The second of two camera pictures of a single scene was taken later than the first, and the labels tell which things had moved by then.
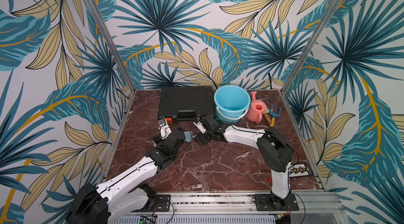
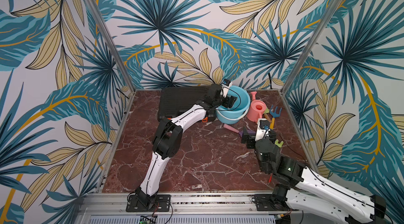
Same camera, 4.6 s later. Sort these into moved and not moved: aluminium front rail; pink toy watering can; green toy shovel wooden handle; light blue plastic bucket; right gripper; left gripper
Moved: left gripper; right gripper
Not moved: aluminium front rail; green toy shovel wooden handle; light blue plastic bucket; pink toy watering can
